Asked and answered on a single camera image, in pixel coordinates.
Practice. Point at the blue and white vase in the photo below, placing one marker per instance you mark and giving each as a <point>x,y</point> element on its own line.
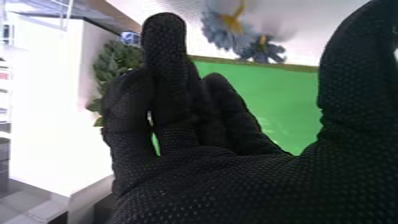
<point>130,37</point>

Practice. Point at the blue flower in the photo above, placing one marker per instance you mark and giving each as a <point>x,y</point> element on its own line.
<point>221,33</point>

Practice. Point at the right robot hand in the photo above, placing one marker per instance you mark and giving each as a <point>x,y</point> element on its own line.
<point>237,186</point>

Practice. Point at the green potted plant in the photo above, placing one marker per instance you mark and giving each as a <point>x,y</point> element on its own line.
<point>116,63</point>

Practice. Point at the white sheet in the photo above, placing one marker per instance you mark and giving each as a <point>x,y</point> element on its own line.
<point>303,20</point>

